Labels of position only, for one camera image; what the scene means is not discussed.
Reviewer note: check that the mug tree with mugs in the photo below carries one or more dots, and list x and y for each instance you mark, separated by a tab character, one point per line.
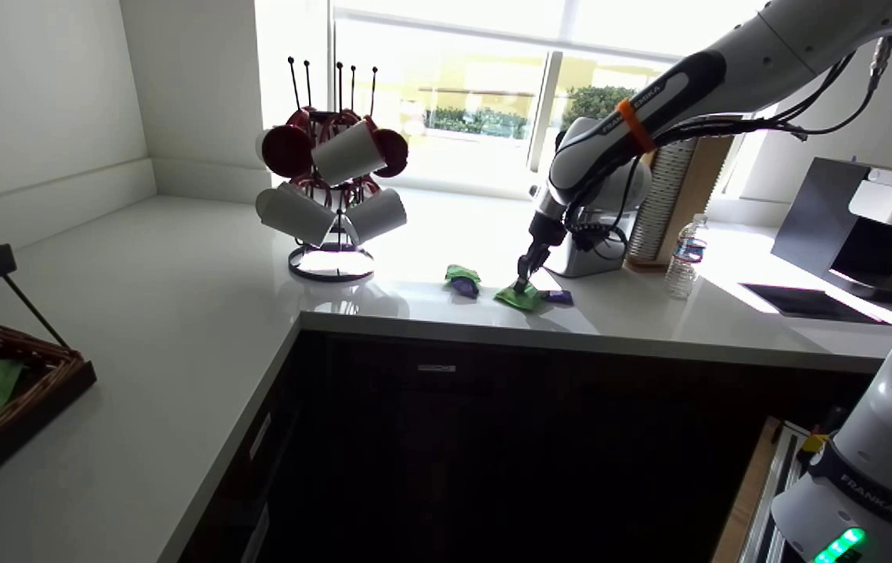
331	167

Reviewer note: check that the clear water bottle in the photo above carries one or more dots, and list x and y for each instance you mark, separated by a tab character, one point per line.
690	250

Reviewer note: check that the wooden cup dispenser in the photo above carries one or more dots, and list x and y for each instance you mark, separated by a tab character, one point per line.
680	185

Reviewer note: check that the green sachet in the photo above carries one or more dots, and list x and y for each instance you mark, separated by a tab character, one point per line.
522	298
456	270

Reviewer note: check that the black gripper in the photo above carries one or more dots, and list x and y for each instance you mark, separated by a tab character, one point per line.
543	239

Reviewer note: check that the purple sachet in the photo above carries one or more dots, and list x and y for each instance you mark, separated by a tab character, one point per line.
565	298
465	288

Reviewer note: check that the robot base with buttons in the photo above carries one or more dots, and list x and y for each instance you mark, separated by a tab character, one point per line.
840	512

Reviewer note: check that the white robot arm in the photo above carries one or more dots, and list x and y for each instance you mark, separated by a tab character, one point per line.
709	92

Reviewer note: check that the dark kitchen cabinet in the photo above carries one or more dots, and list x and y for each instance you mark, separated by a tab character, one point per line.
438	451

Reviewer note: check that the black coffee machine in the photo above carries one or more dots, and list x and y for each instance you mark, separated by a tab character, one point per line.
840	227

